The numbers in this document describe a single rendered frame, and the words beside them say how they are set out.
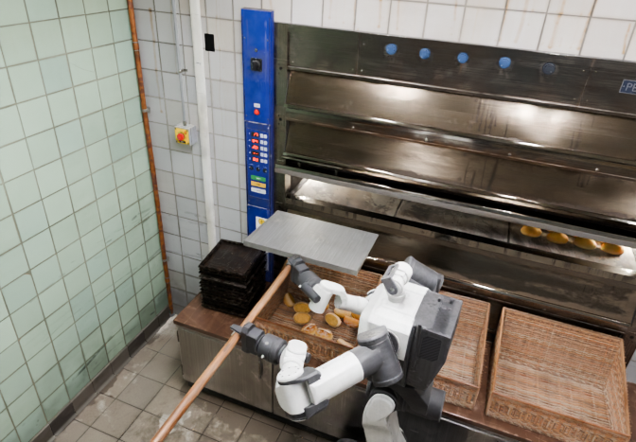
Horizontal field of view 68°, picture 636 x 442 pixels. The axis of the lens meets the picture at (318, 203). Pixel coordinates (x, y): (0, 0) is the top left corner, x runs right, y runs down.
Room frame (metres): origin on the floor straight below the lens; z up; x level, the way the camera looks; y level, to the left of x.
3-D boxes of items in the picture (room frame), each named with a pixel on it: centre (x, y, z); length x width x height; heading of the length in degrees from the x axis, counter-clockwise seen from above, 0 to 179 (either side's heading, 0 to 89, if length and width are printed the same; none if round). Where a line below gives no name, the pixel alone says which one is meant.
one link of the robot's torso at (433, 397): (1.22, -0.36, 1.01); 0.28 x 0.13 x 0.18; 70
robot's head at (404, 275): (1.26, -0.28, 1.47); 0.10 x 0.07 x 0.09; 156
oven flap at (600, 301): (2.05, -0.66, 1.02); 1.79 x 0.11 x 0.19; 70
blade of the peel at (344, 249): (1.90, 0.01, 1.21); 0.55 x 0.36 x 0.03; 70
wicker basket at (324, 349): (1.98, -0.04, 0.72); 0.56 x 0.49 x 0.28; 70
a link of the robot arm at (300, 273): (1.59, 0.04, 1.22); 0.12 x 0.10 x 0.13; 35
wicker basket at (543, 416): (1.59, -1.15, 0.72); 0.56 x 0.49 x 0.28; 70
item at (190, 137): (2.51, 0.76, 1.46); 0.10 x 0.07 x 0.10; 70
